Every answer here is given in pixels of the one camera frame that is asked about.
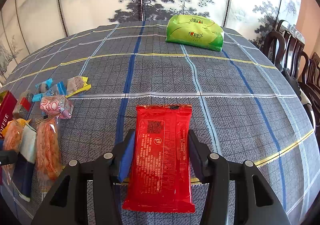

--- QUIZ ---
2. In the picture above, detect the pink candy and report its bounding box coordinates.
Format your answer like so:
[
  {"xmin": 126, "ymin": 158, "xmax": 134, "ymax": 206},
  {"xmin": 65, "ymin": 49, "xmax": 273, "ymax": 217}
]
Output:
[{"xmin": 40, "ymin": 95, "xmax": 74, "ymax": 119}]

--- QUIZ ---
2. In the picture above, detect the red toffee tin box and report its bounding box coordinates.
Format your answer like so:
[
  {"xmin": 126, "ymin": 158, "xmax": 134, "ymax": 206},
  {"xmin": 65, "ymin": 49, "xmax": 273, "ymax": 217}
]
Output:
[{"xmin": 0, "ymin": 90, "xmax": 17, "ymax": 132}]

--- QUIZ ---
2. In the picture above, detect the yellow sesame bar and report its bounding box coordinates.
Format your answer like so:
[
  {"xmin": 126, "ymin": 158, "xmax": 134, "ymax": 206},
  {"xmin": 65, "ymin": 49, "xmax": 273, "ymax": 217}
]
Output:
[{"xmin": 66, "ymin": 75, "xmax": 91, "ymax": 98}]

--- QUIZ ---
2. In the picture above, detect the blue candy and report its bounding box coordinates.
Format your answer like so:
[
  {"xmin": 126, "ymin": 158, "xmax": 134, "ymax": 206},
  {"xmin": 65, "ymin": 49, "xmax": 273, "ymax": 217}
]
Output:
[
  {"xmin": 32, "ymin": 81, "xmax": 67, "ymax": 102},
  {"xmin": 35, "ymin": 78, "xmax": 53, "ymax": 93}
]

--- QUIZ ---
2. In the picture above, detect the green tissue pack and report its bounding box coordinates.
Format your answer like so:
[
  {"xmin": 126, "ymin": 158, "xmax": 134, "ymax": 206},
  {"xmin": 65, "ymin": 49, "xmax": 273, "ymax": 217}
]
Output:
[{"xmin": 166, "ymin": 15, "xmax": 224, "ymax": 52}]

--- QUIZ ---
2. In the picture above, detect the dark wooden chair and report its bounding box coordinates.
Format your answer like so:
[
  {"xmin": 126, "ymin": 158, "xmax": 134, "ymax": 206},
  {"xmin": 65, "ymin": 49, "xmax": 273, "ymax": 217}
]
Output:
[{"xmin": 263, "ymin": 20, "xmax": 319, "ymax": 140}]

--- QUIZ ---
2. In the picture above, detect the plaid grey tablecloth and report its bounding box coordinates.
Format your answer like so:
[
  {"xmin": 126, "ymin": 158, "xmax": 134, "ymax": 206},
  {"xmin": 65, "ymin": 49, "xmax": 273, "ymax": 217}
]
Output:
[{"xmin": 1, "ymin": 20, "xmax": 319, "ymax": 224}]

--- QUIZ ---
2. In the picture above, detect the orange yellow snack packet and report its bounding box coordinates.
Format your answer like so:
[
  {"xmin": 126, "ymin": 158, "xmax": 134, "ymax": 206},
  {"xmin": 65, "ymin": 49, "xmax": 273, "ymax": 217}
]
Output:
[{"xmin": 1, "ymin": 118, "xmax": 30, "ymax": 152}]

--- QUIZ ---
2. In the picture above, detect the red labelled sesame block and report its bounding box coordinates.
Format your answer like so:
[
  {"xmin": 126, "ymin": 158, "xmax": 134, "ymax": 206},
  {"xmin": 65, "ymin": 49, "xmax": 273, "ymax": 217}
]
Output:
[{"xmin": 12, "ymin": 90, "xmax": 34, "ymax": 119}]

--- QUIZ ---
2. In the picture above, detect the red snack packet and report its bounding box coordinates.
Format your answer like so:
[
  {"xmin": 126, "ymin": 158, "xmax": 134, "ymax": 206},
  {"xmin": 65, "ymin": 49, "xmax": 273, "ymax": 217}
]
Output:
[{"xmin": 122, "ymin": 104, "xmax": 195, "ymax": 213}]

